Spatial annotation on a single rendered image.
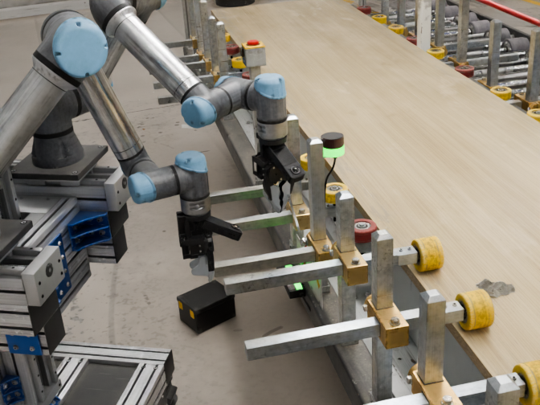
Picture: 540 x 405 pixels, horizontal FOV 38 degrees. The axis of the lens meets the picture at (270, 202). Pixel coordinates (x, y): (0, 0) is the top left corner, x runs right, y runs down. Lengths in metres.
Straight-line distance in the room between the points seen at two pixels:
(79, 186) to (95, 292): 1.42
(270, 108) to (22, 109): 0.58
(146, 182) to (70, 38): 0.40
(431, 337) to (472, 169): 1.13
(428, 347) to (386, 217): 0.80
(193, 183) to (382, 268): 0.55
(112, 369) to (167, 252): 1.20
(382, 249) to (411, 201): 0.69
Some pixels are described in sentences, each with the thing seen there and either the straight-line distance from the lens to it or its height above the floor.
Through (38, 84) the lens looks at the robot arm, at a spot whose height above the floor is 1.43.
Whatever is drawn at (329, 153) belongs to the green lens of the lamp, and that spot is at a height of 1.12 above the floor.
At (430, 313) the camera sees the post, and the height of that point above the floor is 1.12.
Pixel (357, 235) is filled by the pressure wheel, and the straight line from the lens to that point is 2.08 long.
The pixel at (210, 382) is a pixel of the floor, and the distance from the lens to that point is 3.04.
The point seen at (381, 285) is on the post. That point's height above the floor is 1.03.
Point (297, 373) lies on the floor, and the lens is 3.04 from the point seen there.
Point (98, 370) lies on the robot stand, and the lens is 2.85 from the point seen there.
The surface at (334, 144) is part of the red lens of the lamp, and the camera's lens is 2.00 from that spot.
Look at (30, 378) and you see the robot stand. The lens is 2.46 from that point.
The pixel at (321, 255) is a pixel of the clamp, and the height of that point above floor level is 0.86.
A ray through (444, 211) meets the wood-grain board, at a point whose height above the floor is 0.90.
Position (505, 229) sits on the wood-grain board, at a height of 0.90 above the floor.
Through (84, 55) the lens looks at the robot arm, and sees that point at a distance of 1.70.
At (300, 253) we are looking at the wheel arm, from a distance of 2.08.
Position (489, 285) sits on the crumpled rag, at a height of 0.91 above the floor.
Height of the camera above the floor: 1.90
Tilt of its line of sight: 26 degrees down
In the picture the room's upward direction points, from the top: 4 degrees counter-clockwise
